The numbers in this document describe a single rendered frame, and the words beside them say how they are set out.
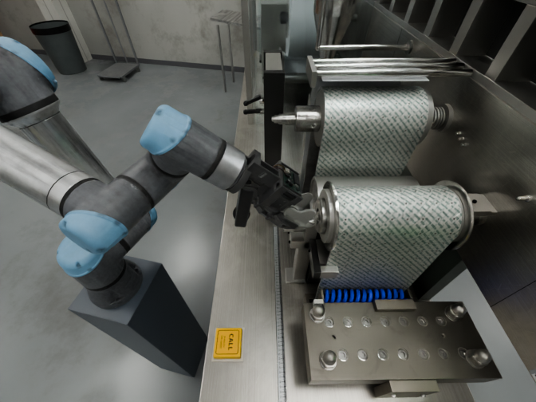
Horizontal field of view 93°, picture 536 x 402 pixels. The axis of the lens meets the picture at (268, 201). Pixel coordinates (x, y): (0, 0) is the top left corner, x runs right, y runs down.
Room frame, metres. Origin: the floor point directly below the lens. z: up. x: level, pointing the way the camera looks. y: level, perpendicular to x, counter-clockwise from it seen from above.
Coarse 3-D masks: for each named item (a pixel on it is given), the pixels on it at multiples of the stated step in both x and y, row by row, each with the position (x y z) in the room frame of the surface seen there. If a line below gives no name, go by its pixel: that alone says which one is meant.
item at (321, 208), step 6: (324, 198) 0.37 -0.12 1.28; (318, 204) 0.36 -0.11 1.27; (324, 204) 0.34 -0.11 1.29; (318, 210) 0.36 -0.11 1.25; (324, 210) 0.33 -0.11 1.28; (318, 216) 0.34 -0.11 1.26; (324, 216) 0.32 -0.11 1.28; (318, 222) 0.34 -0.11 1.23; (324, 222) 0.31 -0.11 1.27; (318, 228) 0.32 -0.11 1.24; (324, 228) 0.31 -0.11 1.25
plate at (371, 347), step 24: (336, 312) 0.22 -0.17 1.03; (360, 312) 0.22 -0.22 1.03; (384, 312) 0.22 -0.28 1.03; (408, 312) 0.22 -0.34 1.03; (432, 312) 0.22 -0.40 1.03; (312, 336) 0.17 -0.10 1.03; (336, 336) 0.17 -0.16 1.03; (360, 336) 0.17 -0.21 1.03; (384, 336) 0.17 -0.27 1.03; (408, 336) 0.17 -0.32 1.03; (432, 336) 0.17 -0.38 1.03; (456, 336) 0.17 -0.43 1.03; (480, 336) 0.17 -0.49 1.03; (312, 360) 0.12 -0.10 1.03; (360, 360) 0.12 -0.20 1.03; (384, 360) 0.12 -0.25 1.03; (408, 360) 0.12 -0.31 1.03; (432, 360) 0.12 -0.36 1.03; (456, 360) 0.12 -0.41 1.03
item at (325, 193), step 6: (324, 192) 0.37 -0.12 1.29; (330, 192) 0.36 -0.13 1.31; (330, 198) 0.34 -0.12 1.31; (330, 204) 0.33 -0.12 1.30; (462, 204) 0.33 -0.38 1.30; (330, 210) 0.32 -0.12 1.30; (462, 210) 0.32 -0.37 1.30; (330, 216) 0.31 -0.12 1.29; (462, 216) 0.31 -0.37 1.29; (330, 222) 0.30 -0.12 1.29; (462, 222) 0.30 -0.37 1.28; (330, 228) 0.29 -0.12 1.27; (462, 228) 0.29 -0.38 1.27; (324, 234) 0.31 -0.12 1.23; (330, 234) 0.29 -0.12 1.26; (324, 240) 0.30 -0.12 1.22; (330, 240) 0.29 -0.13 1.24
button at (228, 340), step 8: (224, 328) 0.22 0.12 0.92; (232, 328) 0.22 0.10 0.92; (240, 328) 0.22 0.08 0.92; (216, 336) 0.20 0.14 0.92; (224, 336) 0.20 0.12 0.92; (232, 336) 0.20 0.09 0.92; (240, 336) 0.20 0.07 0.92; (216, 344) 0.18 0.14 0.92; (224, 344) 0.18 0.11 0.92; (232, 344) 0.18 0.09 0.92; (240, 344) 0.18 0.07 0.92; (216, 352) 0.16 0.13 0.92; (224, 352) 0.16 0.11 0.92; (232, 352) 0.16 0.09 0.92; (240, 352) 0.16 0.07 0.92
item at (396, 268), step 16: (336, 256) 0.28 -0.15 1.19; (352, 256) 0.28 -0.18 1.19; (368, 256) 0.28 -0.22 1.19; (384, 256) 0.28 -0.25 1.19; (400, 256) 0.28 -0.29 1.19; (416, 256) 0.28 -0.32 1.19; (432, 256) 0.28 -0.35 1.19; (352, 272) 0.28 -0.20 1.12; (368, 272) 0.28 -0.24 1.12; (384, 272) 0.28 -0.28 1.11; (400, 272) 0.28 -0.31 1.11; (416, 272) 0.28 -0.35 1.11; (320, 288) 0.28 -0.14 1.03; (336, 288) 0.28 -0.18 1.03; (352, 288) 0.28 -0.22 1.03; (368, 288) 0.28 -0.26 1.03; (384, 288) 0.28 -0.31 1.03; (400, 288) 0.28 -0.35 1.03
